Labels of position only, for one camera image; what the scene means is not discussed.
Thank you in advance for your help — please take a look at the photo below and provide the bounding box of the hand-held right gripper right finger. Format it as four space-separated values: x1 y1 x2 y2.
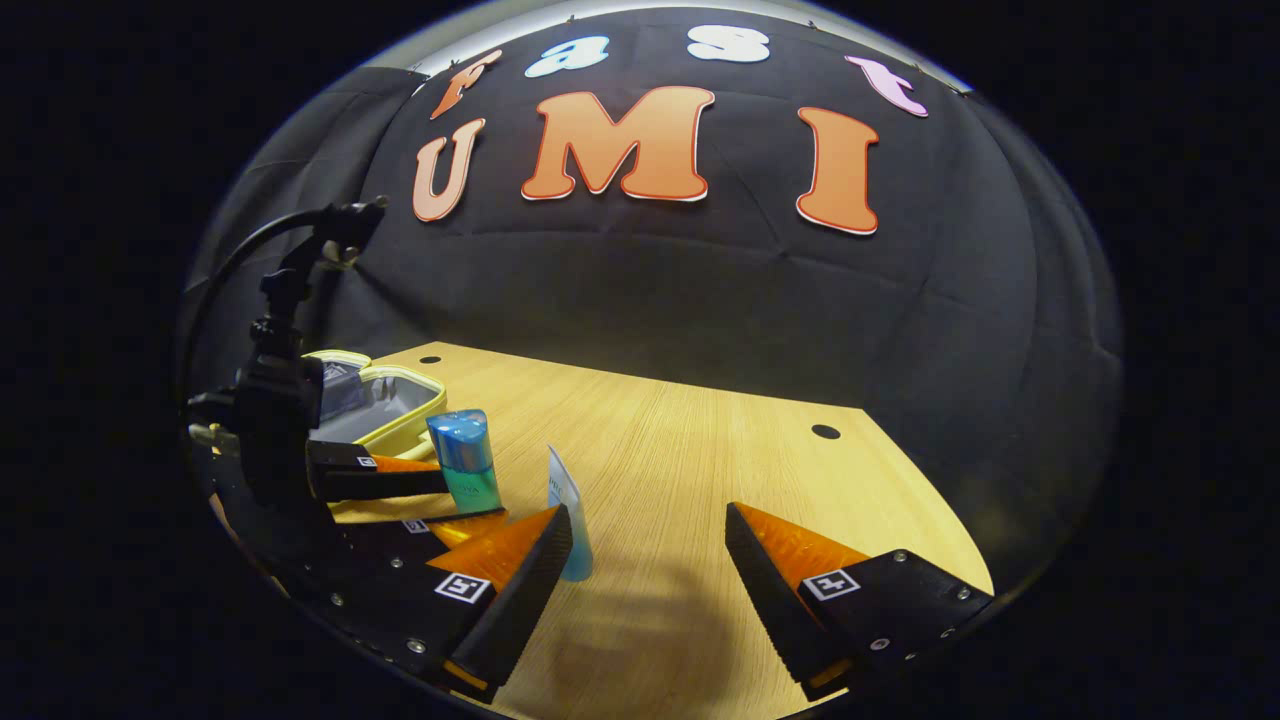
723 500 996 701

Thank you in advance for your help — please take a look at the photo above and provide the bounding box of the black backdrop cloth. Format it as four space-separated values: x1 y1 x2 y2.
180 3 1121 601

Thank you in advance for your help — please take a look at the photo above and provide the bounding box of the pale yellow suitcase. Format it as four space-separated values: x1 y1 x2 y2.
300 349 449 463

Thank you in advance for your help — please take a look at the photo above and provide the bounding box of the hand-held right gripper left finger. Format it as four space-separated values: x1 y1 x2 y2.
315 503 576 706

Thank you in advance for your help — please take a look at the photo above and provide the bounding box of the blue and white tube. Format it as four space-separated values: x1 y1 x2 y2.
546 445 595 583

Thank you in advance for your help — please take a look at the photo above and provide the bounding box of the blue glass bottle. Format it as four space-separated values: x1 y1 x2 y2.
426 409 503 517

